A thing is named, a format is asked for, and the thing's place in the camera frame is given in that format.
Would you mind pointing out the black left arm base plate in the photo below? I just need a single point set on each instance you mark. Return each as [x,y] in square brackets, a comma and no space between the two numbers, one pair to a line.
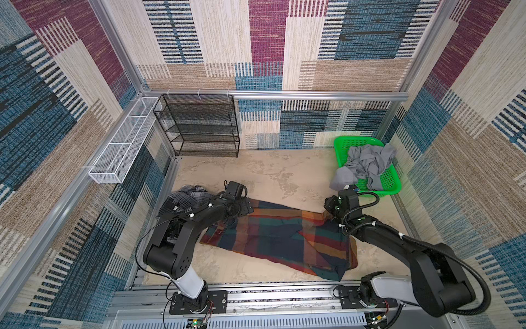
[216,301]

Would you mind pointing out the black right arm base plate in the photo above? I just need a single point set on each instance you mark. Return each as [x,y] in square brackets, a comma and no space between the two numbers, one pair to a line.
[349,297]

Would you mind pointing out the aluminium mounting rail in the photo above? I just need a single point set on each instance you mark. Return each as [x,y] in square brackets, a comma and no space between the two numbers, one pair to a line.
[267,305]

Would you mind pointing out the multicolour plaid long sleeve shirt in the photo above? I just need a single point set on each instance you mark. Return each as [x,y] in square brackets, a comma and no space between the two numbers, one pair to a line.
[310,242]

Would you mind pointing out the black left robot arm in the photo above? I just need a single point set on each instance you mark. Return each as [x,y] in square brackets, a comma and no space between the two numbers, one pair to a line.
[191,210]

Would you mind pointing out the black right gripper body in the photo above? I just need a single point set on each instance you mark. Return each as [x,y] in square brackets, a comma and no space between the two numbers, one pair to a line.
[332,205]

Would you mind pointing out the white wire mesh tray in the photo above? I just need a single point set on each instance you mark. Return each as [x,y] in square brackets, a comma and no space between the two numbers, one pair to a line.
[118,156]

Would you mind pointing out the black wire mesh shelf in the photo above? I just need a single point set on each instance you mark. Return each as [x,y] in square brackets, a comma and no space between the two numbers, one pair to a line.
[200,125]

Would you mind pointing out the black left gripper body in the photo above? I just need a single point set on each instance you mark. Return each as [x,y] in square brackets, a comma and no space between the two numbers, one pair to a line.
[242,208]

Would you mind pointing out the grey plaid long sleeve shirt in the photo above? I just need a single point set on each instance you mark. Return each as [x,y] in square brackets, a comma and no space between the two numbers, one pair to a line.
[185,199]

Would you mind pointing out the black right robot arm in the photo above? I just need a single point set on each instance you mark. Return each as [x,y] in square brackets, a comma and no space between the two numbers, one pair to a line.
[438,282]

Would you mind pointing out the green plastic basket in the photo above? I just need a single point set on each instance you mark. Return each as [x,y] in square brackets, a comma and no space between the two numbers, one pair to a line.
[391,183]

